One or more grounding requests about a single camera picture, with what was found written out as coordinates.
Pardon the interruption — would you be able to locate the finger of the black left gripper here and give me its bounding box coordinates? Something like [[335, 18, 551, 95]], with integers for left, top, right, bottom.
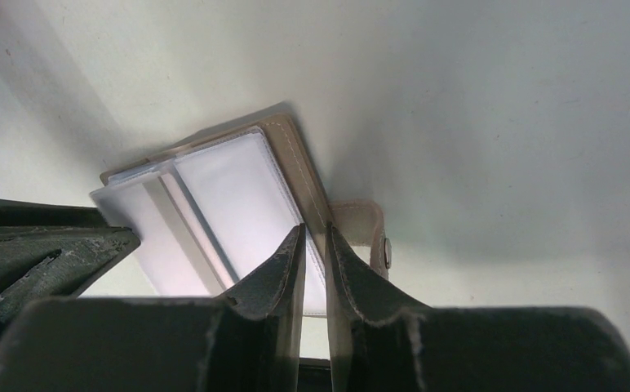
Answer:
[[0, 199, 140, 338]]

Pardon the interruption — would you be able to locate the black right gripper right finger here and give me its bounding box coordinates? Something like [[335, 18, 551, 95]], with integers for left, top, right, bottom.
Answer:
[[326, 225, 630, 391]]

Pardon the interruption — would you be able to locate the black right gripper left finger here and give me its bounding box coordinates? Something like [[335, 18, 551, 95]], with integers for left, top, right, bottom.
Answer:
[[0, 225, 307, 391]]

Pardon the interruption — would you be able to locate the beige leather card holder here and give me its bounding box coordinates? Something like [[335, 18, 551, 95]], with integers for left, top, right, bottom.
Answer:
[[91, 114, 391, 318]]

